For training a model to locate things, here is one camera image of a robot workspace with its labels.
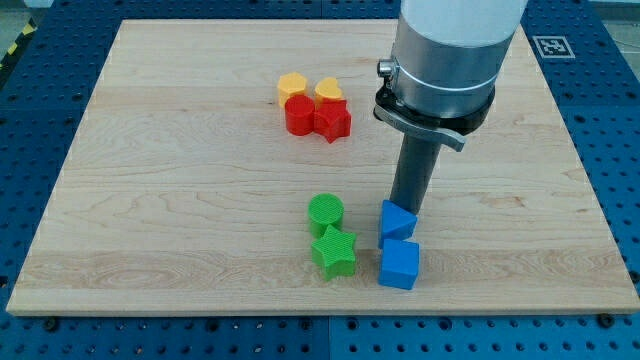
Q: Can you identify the green star block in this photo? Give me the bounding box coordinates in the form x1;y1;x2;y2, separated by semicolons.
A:
311;225;357;281

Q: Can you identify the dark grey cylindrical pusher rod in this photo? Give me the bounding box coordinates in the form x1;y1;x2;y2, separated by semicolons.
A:
389;135;441;214

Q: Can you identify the wooden board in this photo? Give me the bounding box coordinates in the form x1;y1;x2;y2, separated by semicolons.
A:
7;20;639;317

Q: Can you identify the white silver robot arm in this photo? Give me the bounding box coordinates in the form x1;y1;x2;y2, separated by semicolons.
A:
373;0;527;214

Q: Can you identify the green cylinder block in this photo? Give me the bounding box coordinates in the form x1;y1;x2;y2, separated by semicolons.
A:
307;193;344;238

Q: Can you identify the red star block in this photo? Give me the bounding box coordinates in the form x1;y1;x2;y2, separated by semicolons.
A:
314;100;351;143

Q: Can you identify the blue triangle block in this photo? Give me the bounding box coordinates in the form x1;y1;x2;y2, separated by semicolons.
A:
378;200;418;249

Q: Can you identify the black silver tool flange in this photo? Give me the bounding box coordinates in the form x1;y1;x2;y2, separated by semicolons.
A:
373;85;495;152

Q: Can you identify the yellow heart block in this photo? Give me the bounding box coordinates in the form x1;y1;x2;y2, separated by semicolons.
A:
314;77;343;108

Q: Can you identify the white fiducial marker tag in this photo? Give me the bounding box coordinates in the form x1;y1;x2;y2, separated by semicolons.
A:
533;35;575;59

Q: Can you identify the red cylinder block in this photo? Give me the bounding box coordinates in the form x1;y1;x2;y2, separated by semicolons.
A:
285;95;315;136

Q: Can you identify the yellow hexagon block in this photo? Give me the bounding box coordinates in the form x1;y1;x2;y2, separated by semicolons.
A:
277;72;308;108

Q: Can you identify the blue cube block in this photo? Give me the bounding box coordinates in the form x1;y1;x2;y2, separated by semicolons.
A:
378;239;420;290

